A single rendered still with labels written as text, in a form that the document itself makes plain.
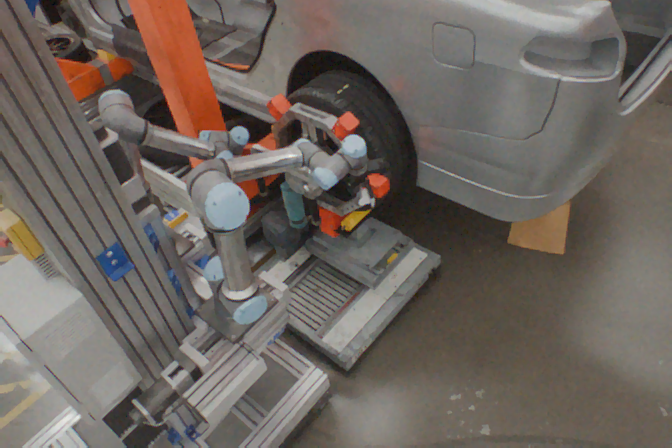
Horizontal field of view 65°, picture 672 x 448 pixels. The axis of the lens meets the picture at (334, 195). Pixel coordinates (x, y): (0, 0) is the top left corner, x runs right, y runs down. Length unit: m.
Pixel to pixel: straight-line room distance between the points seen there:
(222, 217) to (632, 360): 2.08
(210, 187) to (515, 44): 1.04
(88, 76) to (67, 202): 2.84
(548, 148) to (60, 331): 1.65
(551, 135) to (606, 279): 1.36
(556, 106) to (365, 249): 1.38
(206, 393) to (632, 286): 2.20
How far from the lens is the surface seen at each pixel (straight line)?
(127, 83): 5.04
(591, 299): 3.05
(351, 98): 2.28
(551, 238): 3.28
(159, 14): 2.25
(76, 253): 1.66
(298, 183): 2.34
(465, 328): 2.83
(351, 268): 2.87
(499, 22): 1.82
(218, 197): 1.43
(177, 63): 2.33
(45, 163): 1.52
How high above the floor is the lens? 2.34
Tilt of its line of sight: 41 degrees down
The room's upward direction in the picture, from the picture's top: 9 degrees counter-clockwise
